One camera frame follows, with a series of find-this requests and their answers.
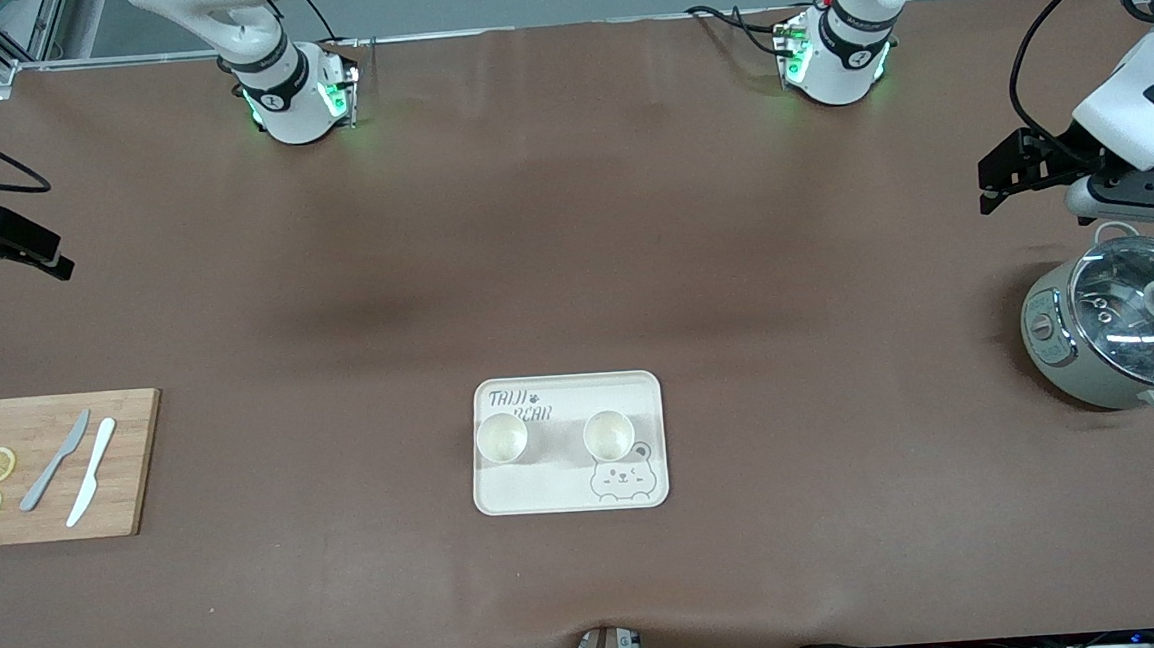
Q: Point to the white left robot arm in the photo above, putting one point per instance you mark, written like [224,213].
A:
[841,57]

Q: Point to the glass pot lid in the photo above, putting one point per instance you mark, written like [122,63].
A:
[1138,315]

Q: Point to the white IKEA cup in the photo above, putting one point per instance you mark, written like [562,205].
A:
[609,435]
[501,439]

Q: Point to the white plastic knife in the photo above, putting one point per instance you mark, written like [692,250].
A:
[93,469]

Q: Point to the bamboo cutting board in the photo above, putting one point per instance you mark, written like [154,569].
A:
[46,487]

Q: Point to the grey plastic knife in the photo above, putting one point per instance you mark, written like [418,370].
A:
[53,464]

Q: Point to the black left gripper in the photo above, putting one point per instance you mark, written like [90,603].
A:
[1056,153]

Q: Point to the grey-green electric cooking pot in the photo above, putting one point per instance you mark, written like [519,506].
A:
[1049,345]

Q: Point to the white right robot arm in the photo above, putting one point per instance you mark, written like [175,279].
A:
[287,91]

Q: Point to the cream tray with bear print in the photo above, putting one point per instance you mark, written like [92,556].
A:
[570,475]

